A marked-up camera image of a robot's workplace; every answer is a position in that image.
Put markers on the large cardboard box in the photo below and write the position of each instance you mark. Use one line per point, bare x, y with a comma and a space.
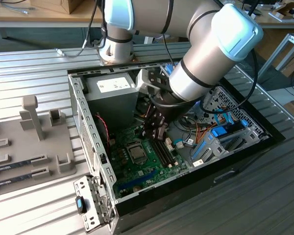
51, 6

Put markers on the grey disk bay cage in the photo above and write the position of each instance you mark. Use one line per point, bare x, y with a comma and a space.
215, 151

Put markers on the black PC case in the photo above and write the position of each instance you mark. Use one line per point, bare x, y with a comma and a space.
186, 195

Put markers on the silver CPU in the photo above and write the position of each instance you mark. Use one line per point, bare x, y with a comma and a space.
137, 153

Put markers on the grey drive cage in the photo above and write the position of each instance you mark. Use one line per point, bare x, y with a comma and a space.
212, 98

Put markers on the blue black latch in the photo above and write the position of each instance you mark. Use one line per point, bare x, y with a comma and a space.
80, 204

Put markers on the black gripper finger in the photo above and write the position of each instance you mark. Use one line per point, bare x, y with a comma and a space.
164, 129
150, 124

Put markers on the blue expansion slot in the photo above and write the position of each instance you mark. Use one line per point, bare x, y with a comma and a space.
137, 180

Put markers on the green motherboard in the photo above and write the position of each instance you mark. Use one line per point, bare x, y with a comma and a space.
152, 161

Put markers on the grey parts rack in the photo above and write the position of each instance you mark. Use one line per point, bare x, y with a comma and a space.
17, 144

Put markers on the blue plastic clip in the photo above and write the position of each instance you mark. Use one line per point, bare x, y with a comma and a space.
243, 122

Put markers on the dark RAM stick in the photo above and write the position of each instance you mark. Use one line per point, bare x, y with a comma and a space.
3, 168
3, 182

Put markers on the blue disk carrier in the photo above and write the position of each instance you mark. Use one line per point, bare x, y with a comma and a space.
167, 68
219, 131

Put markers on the grey power supply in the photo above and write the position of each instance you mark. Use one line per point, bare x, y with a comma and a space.
112, 107

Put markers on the small open cardboard box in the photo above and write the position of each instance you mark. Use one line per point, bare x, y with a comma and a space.
284, 8

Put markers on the white board connector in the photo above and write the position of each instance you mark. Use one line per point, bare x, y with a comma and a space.
169, 142
171, 148

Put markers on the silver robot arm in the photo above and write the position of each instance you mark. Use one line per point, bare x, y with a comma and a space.
198, 68

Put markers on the blue drive rail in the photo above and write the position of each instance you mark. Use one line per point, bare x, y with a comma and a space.
199, 150

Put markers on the black RAM slot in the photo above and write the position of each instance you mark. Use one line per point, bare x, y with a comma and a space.
170, 155
163, 153

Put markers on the aluminium profile frame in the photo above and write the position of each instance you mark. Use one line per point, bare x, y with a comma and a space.
271, 58

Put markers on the wooden desk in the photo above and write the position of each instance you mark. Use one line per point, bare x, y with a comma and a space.
14, 18
289, 22

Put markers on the silver hinged case bracket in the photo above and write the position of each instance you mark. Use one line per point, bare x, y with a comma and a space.
91, 195

